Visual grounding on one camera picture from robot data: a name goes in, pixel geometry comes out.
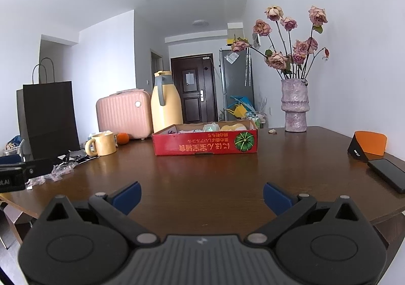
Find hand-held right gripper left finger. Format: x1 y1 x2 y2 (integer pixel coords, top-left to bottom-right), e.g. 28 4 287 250
38 182 161 248

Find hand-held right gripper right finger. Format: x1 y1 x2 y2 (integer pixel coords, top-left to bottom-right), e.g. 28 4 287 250
245 182 368 248

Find red cardboard box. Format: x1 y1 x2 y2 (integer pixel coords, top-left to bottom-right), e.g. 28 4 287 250
152 120 258 157

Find basket with small things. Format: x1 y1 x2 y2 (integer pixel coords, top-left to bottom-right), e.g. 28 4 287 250
5 135 24 154

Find pile of clear plastic wrappers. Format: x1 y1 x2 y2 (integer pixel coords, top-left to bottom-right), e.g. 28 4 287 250
25 160 75 186

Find yellow mug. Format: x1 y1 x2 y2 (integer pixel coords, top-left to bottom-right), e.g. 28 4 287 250
85 133 117 157

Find grey monitor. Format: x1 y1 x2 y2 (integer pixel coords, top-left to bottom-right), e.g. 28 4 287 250
16 89 32 155

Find black white paper packets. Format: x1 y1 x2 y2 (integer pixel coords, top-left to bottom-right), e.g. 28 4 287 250
57 150 95 165

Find black paper bag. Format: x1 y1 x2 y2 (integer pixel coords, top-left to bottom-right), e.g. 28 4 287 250
23 57 80 160

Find cart with bottles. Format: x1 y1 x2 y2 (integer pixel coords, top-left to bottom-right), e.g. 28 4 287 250
248 111 268 129

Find pink suitcase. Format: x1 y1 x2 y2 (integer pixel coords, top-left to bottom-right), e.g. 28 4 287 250
96 89 152 140

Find yellow watering can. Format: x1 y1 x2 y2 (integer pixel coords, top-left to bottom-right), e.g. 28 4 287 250
225 105 247 119

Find purple ceramic vase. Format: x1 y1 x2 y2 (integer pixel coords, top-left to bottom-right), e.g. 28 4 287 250
281 79 309 133

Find yellow thermos jug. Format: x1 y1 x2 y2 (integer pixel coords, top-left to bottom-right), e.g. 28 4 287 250
151 71 184 135

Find white dried branches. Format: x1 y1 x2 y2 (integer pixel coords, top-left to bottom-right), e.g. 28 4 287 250
253 89 268 112

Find orange black stand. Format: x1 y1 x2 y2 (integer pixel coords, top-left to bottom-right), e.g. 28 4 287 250
347 131 387 162

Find black smartphone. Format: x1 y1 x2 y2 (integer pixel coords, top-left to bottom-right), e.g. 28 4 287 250
367 159 405 194

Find dark brown entrance door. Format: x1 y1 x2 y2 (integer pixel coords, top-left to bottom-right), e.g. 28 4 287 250
171 54 217 124

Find grey refrigerator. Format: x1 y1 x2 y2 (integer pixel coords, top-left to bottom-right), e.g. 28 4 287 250
220 46 254 121

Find grey interior door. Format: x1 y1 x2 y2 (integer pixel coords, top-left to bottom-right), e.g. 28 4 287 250
150 49 163 90

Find dried pink roses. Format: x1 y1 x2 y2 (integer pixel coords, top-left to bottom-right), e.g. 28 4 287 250
231 5 330 81

